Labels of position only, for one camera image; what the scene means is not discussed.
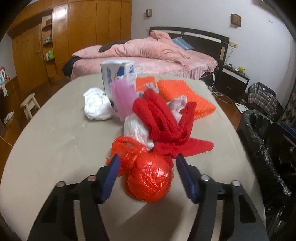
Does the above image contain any large orange foam net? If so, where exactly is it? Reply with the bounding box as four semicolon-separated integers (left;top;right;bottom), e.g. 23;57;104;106
157;79;217;120

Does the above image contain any white tissue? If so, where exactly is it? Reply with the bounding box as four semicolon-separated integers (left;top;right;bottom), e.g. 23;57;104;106
83;87;113;121

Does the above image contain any black garment on bed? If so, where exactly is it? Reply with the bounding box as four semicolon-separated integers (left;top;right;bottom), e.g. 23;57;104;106
62;56;81;77

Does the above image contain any blue pillow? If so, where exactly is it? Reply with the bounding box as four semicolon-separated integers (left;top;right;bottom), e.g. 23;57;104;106
172;37;194;51

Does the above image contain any dark patterned curtain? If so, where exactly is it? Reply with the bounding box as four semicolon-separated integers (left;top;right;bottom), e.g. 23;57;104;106
278;83;296;130

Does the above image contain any bed with pink sheet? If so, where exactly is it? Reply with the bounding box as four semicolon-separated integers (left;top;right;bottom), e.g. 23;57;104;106
70;40;221;80

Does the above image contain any pink duvet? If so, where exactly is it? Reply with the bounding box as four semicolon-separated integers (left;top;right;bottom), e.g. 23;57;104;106
72;30;190;66

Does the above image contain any plaid cloth covered chair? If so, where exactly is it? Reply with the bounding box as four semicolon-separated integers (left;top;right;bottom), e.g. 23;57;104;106
247;82;283;121

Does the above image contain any left wall lamp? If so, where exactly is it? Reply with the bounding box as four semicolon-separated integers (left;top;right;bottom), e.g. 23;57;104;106
145;9;152;18

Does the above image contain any yellow plush toy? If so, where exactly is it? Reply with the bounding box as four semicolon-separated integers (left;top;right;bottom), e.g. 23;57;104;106
238;66;245;75

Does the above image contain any black headboard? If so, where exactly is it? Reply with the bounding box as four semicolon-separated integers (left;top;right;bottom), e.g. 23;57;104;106
149;27;230;68

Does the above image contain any pink face mask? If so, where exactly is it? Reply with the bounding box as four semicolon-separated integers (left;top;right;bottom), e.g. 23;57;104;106
111;77;137;121

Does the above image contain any wall lamp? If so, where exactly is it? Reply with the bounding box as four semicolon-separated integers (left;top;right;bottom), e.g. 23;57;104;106
231;14;241;27
145;9;152;18

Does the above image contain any black lined trash bin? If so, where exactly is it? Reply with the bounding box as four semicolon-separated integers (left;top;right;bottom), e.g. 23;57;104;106
237;110;295;213

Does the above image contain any small orange foam net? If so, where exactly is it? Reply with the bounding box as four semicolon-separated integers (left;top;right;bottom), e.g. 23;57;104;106
135;76;159;93

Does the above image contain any red cloth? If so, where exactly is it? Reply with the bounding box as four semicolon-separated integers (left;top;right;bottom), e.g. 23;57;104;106
132;89;214;165

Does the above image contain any white bathroom scale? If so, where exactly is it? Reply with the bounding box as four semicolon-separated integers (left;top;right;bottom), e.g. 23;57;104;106
234;102;249;114

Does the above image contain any black white nightstand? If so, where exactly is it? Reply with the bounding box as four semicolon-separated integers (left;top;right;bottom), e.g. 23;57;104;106
215;65;249;102

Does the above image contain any wooden side desk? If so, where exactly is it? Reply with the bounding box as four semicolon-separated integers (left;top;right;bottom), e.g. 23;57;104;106
1;77;23;145

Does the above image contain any wall socket plate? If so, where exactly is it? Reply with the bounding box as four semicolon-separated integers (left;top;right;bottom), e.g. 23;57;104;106
229;41;238;48

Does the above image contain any small white stool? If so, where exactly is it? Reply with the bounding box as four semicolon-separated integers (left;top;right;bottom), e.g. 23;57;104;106
20;93;41;120

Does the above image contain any white plastic bag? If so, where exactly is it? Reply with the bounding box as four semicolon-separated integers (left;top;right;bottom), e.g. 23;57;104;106
123;113;154;151

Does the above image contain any beige table cloth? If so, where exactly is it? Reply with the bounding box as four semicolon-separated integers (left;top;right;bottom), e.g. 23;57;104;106
1;75;265;240

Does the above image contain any wooden wardrobe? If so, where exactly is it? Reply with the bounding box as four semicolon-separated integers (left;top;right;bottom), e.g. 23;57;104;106
7;0;132;93

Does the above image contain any white charging cable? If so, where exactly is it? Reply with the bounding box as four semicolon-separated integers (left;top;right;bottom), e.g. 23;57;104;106
208;71;233;105

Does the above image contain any red plastic bag ball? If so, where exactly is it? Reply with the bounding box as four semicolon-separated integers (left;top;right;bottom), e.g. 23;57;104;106
111;137;174;203

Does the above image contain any white blue carton box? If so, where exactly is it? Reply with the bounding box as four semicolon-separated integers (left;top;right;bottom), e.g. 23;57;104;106
100;59;137;107

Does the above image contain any right wall lamp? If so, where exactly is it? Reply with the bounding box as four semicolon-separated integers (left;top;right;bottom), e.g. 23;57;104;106
231;14;241;27

